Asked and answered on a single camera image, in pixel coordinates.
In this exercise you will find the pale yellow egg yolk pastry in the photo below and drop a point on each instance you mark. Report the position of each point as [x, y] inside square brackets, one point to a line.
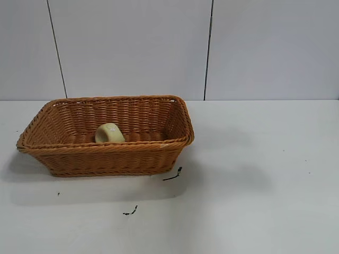
[110, 133]

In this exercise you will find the brown woven wicker basket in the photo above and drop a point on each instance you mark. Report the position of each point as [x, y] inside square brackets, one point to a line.
[106, 158]

